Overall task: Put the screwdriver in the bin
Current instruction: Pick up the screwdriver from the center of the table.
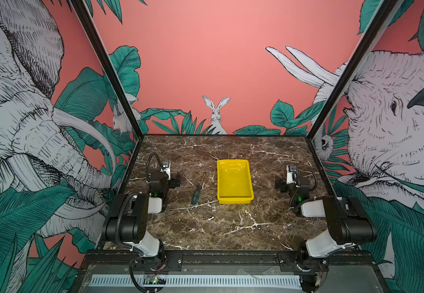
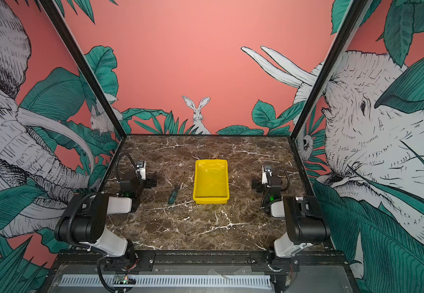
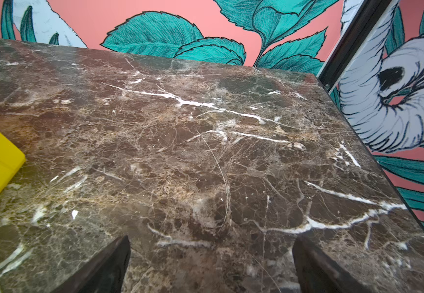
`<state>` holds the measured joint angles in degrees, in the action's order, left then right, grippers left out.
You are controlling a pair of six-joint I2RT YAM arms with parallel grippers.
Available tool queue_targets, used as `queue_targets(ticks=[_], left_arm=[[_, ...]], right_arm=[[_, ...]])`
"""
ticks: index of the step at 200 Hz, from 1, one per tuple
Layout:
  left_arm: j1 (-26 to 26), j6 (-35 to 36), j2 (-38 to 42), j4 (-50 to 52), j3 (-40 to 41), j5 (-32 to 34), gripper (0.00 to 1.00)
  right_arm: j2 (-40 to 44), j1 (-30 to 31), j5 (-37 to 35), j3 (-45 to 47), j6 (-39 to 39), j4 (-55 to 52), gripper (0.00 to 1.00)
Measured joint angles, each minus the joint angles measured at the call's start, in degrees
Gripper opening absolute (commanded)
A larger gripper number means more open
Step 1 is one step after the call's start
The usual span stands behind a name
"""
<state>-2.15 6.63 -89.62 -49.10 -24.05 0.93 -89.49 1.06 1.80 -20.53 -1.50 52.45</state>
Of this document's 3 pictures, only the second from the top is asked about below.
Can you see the white slotted cable duct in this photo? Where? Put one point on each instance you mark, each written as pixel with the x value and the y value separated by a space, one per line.
pixel 195 281

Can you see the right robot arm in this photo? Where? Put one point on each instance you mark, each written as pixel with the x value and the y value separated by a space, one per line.
pixel 304 219

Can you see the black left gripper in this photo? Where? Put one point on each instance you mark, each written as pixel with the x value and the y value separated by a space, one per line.
pixel 148 181

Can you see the black left frame post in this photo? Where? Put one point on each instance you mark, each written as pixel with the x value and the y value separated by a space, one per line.
pixel 67 37

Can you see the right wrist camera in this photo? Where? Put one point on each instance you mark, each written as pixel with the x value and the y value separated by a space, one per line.
pixel 267 173

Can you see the black right frame post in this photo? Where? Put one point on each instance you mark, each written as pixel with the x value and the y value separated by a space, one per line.
pixel 348 28

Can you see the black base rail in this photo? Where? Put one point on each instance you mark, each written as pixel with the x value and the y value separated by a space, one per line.
pixel 258 261

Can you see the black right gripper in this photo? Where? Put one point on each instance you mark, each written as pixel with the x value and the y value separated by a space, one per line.
pixel 259 185

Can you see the green black screwdriver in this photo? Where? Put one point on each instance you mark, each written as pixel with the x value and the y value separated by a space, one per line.
pixel 174 193

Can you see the black frame post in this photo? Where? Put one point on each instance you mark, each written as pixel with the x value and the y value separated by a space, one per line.
pixel 348 28
pixel 67 37

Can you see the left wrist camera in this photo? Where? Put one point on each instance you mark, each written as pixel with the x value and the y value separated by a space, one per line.
pixel 141 169

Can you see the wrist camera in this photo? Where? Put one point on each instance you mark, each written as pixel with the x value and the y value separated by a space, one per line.
pixel 141 169
pixel 267 173

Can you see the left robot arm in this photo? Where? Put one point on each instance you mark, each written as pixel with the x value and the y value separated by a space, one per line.
pixel 83 225

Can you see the yellow plastic bin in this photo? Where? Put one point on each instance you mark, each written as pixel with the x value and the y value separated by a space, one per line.
pixel 211 182

